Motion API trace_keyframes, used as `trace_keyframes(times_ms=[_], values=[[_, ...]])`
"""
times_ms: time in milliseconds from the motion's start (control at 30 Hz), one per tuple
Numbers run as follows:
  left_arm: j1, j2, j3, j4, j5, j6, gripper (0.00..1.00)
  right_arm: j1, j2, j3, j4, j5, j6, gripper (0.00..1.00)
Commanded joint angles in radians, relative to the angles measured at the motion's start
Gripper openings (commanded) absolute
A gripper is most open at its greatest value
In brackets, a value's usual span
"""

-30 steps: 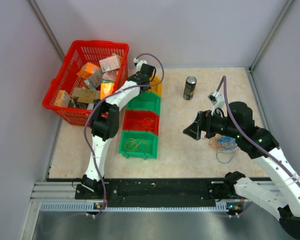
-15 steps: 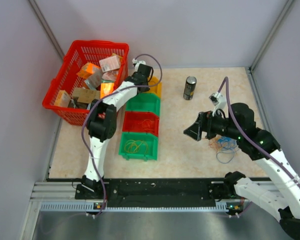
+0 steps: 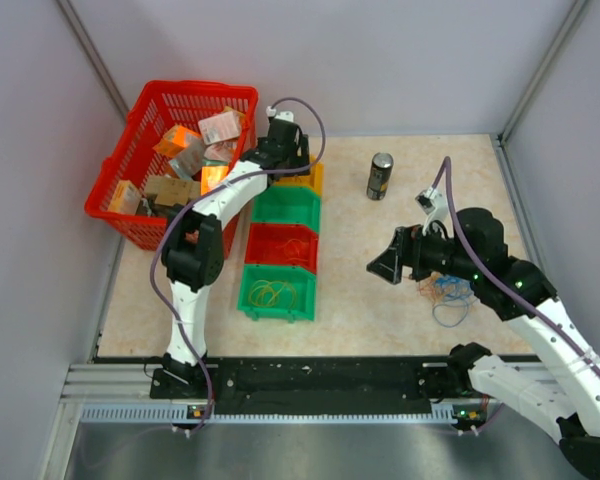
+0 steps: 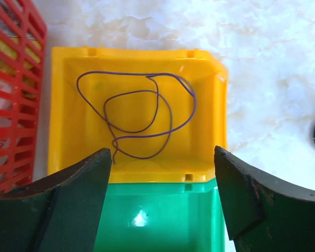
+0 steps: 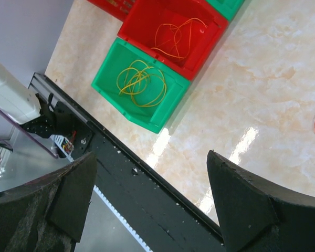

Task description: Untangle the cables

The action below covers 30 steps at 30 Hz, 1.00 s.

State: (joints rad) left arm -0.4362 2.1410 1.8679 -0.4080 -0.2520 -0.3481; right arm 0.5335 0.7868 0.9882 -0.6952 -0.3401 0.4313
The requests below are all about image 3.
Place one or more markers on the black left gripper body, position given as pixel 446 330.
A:
pixel 290 157

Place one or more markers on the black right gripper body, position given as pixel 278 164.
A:
pixel 431 253

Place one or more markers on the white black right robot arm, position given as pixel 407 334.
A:
pixel 523 298

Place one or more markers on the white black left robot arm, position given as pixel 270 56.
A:
pixel 193 249

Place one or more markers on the yellow plastic bin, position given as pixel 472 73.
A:
pixel 312 181

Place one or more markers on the green plastic bin upper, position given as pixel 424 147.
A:
pixel 288 205

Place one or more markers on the green plastic bin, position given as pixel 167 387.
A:
pixel 277 292
pixel 288 205

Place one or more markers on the pink white box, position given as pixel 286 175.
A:
pixel 220 127

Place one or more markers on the bright orange box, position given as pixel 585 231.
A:
pixel 211 176

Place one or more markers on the green plastic bin lower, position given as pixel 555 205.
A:
pixel 277 292

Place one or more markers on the dark drink can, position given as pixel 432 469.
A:
pixel 380 172

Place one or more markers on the red plastic bin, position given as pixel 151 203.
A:
pixel 282 245

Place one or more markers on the brown cardboard box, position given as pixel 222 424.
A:
pixel 167 191

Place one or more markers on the red plastic basket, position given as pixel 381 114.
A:
pixel 160 106

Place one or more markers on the yellow box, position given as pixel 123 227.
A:
pixel 126 198

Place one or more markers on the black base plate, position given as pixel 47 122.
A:
pixel 317 385

